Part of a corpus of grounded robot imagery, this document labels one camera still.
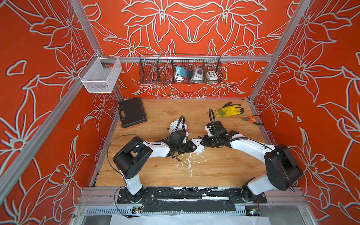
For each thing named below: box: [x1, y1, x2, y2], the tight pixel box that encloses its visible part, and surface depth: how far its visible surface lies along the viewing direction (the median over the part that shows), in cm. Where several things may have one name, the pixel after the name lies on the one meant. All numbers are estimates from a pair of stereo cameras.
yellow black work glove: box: [215, 101, 245, 118], surface depth 112 cm
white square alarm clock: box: [190, 138, 205, 153], surface depth 89 cm
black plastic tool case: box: [118, 97, 148, 129], surface depth 106 cm
